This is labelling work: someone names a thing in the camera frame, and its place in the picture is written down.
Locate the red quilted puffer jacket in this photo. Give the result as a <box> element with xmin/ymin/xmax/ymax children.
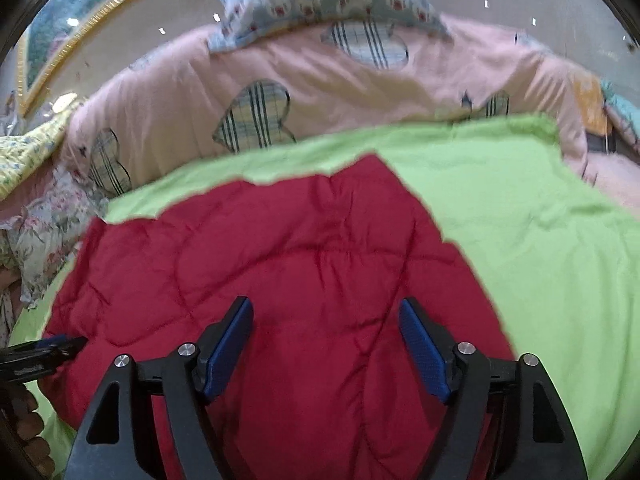
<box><xmin>40</xmin><ymin>156</ymin><xmax>512</xmax><ymax>479</ymax></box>

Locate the person's left hand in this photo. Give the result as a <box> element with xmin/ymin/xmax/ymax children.
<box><xmin>9</xmin><ymin>384</ymin><xmax>55</xmax><ymax>479</ymax></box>

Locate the floral white fabric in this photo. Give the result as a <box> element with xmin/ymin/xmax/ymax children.
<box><xmin>1</xmin><ymin>167</ymin><xmax>107</xmax><ymax>347</ymax></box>

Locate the yellow floral pillow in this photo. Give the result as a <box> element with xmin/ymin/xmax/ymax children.
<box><xmin>1</xmin><ymin>93</ymin><xmax>81</xmax><ymax>200</ymax></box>

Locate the pink quilt with plaid hearts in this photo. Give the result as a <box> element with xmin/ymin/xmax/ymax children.
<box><xmin>0</xmin><ymin>14</ymin><xmax>640</xmax><ymax>221</ymax></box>

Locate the orange and teal cloth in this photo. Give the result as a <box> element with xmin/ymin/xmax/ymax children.
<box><xmin>572</xmin><ymin>72</ymin><xmax>639</xmax><ymax>158</ymax></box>

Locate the gold framed painting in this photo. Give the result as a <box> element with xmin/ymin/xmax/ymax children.
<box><xmin>15</xmin><ymin>0</ymin><xmax>129</xmax><ymax>115</ymax></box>

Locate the blue patterned pillow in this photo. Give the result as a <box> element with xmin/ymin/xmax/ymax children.
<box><xmin>207</xmin><ymin>0</ymin><xmax>454</xmax><ymax>53</ymax></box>

